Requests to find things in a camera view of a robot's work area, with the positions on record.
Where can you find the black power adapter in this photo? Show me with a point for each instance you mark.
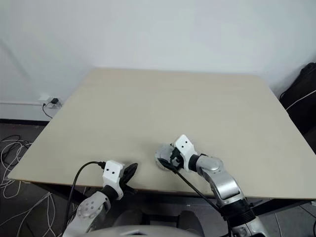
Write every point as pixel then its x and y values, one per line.
pixel 54 101

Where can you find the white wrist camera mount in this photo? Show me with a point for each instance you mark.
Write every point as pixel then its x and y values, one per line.
pixel 184 144
pixel 112 171

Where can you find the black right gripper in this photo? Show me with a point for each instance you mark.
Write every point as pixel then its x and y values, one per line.
pixel 177 158

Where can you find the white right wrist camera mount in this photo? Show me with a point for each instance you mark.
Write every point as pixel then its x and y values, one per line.
pixel 184 144

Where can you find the silver motor stator housing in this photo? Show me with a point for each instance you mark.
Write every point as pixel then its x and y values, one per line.
pixel 159 167

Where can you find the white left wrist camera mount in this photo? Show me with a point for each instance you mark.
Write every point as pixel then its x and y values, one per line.
pixel 112 171

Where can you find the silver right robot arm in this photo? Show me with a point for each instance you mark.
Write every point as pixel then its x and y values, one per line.
pixel 222 182

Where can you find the round silver black disc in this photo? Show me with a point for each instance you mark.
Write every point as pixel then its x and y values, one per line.
pixel 163 150

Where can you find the black bag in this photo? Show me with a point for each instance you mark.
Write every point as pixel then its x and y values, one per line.
pixel 303 113

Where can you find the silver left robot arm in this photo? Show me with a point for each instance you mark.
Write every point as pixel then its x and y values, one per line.
pixel 89 207

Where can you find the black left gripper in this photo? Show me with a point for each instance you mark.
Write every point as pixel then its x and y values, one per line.
pixel 124 181

